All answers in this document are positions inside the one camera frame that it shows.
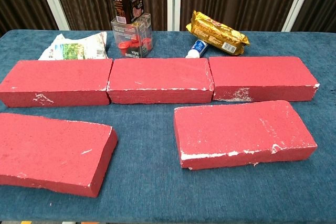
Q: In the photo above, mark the blue white toothpaste tube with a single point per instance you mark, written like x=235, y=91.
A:
x=199, y=48

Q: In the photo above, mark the blue table cloth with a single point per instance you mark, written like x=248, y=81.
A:
x=147, y=129

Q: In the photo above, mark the crumpled white snack bag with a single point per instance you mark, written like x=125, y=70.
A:
x=76, y=49

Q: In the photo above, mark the gold biscuit packet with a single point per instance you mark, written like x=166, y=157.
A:
x=220, y=33

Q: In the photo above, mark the red foam brick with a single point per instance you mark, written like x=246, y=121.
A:
x=47, y=150
x=262, y=74
x=160, y=77
x=241, y=132
x=57, y=79

